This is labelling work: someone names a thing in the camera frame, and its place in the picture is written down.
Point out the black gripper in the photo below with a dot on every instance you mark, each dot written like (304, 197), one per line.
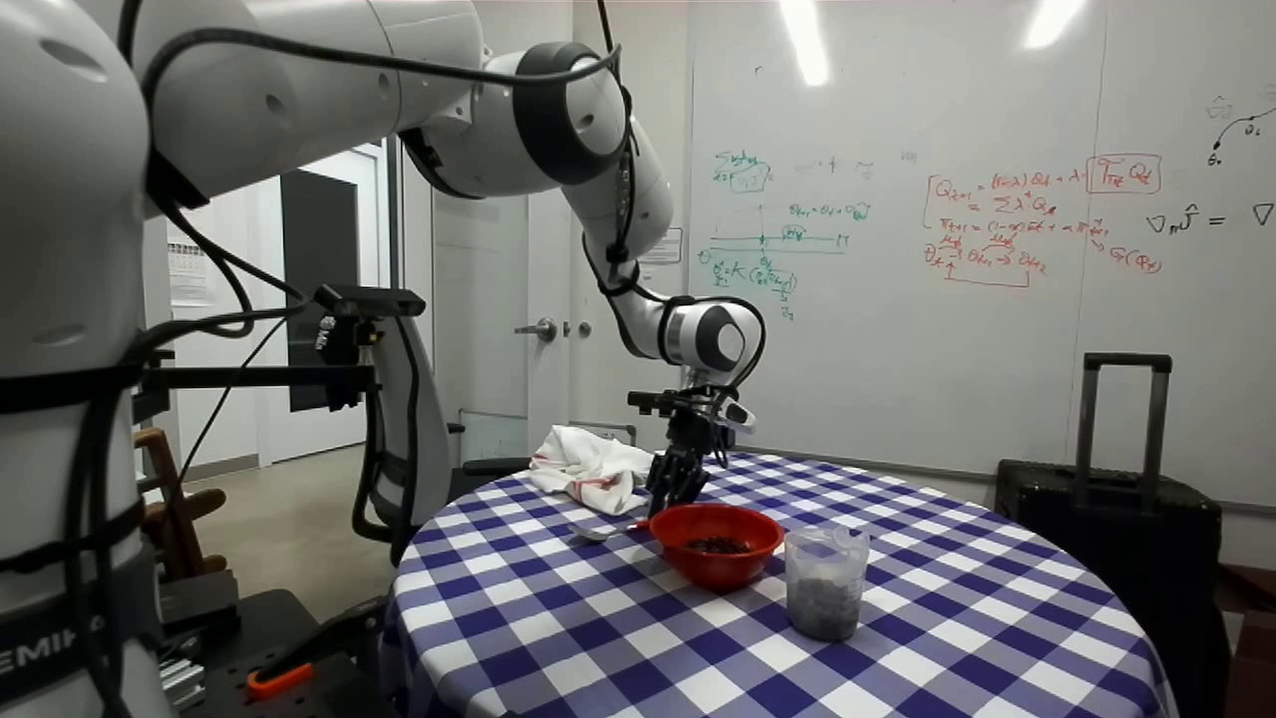
(711, 427)

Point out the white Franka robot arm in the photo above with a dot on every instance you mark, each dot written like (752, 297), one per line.
(264, 93)

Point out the orange plastic bowl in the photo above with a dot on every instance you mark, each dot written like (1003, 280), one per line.
(718, 528)

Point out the transparent plastic cup bowl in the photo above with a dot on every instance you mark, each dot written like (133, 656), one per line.
(828, 600)

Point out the white cloth with orange stripes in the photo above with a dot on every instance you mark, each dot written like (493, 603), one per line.
(582, 466)

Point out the blue white checkered tablecloth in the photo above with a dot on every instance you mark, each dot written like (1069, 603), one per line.
(598, 623)

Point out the grey mesh office chair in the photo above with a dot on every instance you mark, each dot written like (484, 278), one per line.
(411, 442)

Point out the black horizontal mounting bar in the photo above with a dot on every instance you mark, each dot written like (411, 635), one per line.
(254, 379)

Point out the black wheeled suitcase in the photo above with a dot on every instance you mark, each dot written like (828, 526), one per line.
(1118, 534)

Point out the black equipment cart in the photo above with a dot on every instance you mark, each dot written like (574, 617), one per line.
(240, 639)

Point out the brown wooden stand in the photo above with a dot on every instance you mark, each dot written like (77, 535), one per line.
(171, 514)

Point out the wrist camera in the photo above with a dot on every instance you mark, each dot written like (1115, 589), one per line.
(662, 402)

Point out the wall whiteboard with writing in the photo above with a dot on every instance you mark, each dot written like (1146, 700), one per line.
(930, 361)

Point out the black camera on mount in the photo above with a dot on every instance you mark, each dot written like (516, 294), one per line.
(363, 306)

